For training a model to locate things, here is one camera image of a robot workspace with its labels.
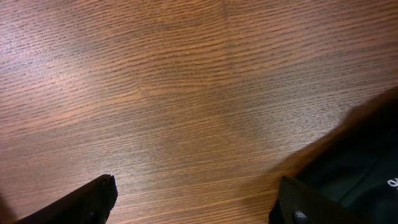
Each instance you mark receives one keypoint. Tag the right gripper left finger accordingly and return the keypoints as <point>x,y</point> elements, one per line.
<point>89,204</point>

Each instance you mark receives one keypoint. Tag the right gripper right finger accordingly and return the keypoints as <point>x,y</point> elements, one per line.
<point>298,203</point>

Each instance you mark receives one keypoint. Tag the black garment right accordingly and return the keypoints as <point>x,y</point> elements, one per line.
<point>359,170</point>

